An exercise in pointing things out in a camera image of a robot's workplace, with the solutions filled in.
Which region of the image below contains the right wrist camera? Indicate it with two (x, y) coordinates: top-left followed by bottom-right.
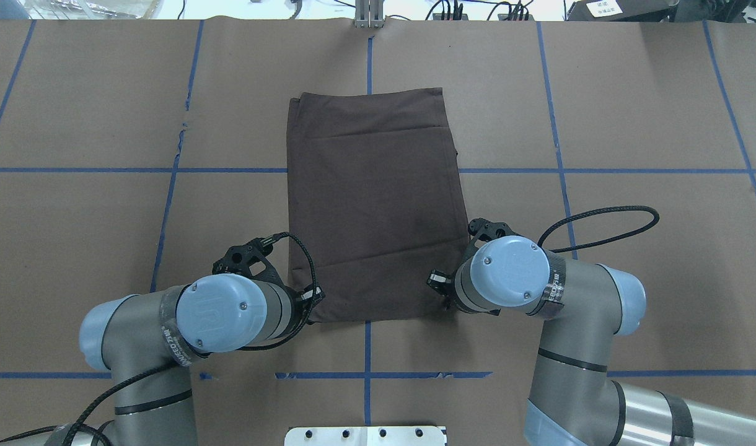
(465, 218), (517, 256)

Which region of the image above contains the white mounting plate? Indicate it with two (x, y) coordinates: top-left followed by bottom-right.
(284, 424), (448, 445)

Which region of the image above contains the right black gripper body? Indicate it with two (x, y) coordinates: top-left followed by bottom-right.
(443, 266), (478, 314)

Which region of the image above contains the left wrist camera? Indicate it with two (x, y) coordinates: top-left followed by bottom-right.
(211, 234), (285, 286)

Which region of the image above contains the black box with label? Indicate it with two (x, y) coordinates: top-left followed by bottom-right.
(565, 1), (679, 22)

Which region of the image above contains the aluminium frame post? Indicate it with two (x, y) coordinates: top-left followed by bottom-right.
(354, 0), (385, 28)

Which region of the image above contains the dark brown t-shirt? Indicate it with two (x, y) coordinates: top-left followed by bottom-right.
(286, 87), (468, 323)

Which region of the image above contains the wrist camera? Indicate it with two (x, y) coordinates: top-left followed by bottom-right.
(211, 234), (285, 286)
(465, 218), (517, 256)

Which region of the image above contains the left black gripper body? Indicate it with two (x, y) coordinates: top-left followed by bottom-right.
(285, 286), (317, 335)

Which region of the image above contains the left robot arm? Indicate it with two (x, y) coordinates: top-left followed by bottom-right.
(45, 273), (324, 445)

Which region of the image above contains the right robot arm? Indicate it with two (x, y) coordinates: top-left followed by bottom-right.
(427, 235), (756, 445)

